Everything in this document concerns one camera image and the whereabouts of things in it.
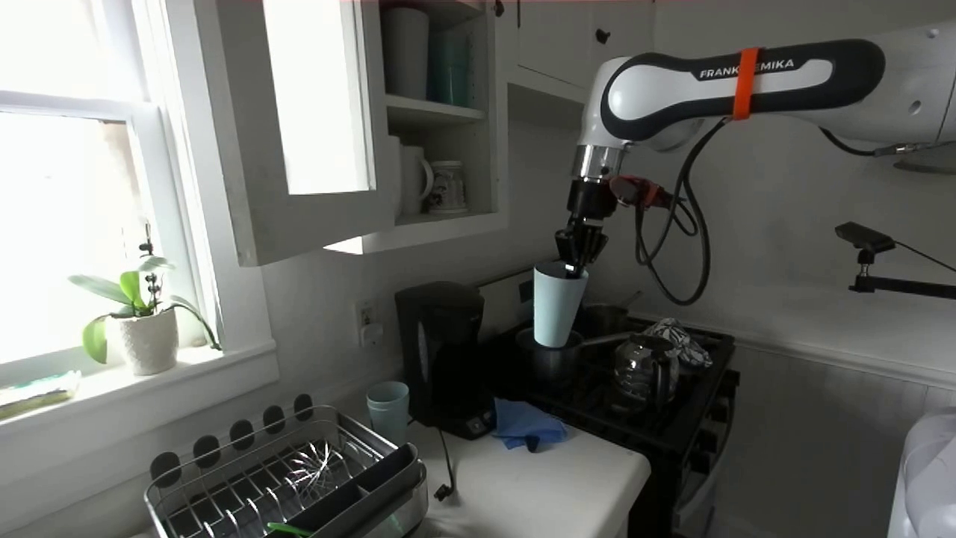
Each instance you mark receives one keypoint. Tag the crumpled foil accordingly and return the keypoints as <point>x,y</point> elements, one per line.
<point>678,341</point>

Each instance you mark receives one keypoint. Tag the black coffee maker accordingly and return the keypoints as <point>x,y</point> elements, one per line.
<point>439,358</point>

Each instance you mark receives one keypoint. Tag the patterned mug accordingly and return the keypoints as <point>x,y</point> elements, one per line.
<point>448,190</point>

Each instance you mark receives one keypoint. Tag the small light blue cup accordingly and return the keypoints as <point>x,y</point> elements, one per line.
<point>390,409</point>

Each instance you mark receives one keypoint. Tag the white wall cabinet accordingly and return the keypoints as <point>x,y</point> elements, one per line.
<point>445,134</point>

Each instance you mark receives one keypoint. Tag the wall outlet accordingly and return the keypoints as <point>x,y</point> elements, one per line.
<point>369,323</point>

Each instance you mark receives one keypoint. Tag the blue cloth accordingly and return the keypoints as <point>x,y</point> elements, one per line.
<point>524,425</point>

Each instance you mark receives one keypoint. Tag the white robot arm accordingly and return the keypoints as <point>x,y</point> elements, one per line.
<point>894,92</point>

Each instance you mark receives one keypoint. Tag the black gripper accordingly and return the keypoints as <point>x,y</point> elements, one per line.
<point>581,240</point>

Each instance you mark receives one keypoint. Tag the white mug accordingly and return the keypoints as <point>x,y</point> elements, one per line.
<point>416,180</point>

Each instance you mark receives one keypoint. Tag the white cabinet door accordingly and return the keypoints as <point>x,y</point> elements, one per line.
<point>300,122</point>

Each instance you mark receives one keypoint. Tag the light blue tall cup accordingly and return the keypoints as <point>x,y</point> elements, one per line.
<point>557,301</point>

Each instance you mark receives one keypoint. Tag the white upper corner cabinet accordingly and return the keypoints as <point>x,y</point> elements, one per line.
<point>557,47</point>

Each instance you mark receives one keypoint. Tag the teal cup upper shelf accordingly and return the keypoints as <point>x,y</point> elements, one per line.
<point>448,68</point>

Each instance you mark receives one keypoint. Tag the white potted plant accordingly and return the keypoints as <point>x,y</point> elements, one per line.
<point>140,331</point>

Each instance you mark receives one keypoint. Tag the black stove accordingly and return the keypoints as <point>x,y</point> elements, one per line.
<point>681,437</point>

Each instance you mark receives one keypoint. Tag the metal dish rack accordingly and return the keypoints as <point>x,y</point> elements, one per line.
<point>307,476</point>

